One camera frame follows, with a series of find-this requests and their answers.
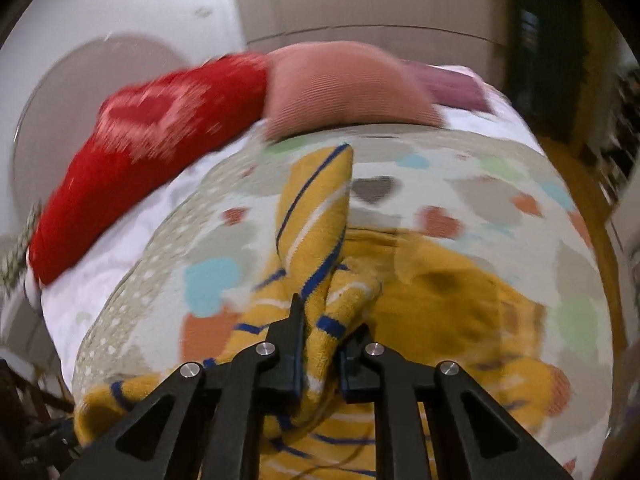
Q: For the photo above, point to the white shelf unit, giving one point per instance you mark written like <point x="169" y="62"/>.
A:
<point x="616" y="148"/>

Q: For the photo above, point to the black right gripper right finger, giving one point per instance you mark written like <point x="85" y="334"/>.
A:
<point x="436" y="422"/>

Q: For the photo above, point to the patchwork quilted bedspread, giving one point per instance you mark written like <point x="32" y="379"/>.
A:
<point x="514" y="216"/>

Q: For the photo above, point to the pink pillow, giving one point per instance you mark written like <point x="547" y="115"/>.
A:
<point x="317" y="85"/>

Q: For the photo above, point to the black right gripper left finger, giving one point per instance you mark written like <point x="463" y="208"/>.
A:
<point x="202" y="421"/>

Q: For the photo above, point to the purple pillow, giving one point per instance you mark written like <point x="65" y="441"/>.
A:
<point x="448" y="87"/>

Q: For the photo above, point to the round grey headboard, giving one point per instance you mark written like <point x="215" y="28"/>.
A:
<point x="59" y="115"/>

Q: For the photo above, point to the white bed sheet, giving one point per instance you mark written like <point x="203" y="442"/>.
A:
<point x="71" y="304"/>

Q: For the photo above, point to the red patterned pillow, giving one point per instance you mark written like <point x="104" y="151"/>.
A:
<point x="144" y="136"/>

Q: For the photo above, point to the yellow striped knit sweater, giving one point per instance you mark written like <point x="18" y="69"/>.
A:
<point x="233" y="267"/>

